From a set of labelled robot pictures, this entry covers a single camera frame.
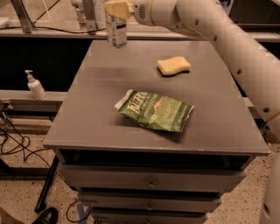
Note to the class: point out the green jalapeno chip bag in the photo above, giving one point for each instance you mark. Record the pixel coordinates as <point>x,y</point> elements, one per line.
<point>154,111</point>

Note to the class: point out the metal frame post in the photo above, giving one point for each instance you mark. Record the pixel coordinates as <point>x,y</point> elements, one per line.
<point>23,17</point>
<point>94,14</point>

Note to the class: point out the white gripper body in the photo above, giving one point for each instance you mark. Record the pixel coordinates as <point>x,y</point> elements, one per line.
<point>144,11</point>

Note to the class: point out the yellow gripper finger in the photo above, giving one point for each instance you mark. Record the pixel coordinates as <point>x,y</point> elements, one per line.
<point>119,8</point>

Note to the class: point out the left metal frame post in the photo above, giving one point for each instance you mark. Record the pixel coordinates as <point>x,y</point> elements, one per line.
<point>23,17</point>

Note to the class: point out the clear plastic water bottle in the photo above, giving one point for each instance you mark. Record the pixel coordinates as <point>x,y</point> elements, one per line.
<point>116,29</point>

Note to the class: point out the black table leg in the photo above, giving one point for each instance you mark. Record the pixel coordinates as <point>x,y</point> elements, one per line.
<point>41,203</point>

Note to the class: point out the black shoe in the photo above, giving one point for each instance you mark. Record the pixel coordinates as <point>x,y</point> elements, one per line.
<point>49,216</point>

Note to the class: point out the yellow sponge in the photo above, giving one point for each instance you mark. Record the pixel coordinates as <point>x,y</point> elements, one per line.
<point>173,66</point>

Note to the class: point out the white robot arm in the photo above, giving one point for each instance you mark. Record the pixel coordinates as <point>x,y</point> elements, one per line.
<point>255,69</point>

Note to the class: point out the white pump soap dispenser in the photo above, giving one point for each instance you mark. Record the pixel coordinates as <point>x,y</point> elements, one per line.
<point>35,86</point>

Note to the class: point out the middle metal frame post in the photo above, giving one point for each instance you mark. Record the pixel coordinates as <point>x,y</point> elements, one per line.
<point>94,14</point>

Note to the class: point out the grey drawer cabinet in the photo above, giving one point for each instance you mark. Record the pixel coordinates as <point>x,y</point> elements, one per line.
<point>126,173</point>

